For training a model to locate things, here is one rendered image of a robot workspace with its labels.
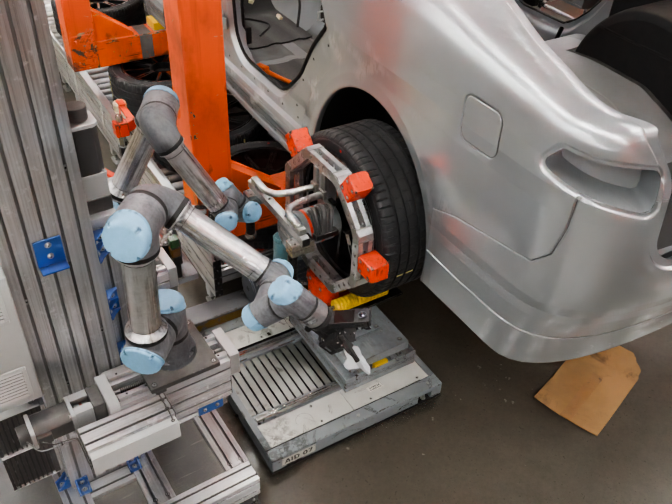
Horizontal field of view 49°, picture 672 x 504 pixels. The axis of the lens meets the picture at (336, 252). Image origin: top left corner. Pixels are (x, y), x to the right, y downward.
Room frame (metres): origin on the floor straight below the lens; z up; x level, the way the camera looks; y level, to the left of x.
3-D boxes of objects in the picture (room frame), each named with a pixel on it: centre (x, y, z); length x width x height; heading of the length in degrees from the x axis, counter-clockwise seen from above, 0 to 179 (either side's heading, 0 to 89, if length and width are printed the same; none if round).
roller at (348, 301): (2.20, -0.11, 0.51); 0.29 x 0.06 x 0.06; 123
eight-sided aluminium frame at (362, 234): (2.25, 0.04, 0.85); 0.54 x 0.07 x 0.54; 33
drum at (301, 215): (2.21, 0.10, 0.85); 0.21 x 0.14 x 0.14; 123
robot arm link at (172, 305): (1.56, 0.49, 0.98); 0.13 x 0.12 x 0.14; 171
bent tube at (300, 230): (2.10, 0.09, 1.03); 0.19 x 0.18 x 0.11; 123
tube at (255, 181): (2.27, 0.20, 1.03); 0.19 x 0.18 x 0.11; 123
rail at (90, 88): (3.65, 1.20, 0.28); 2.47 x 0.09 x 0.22; 33
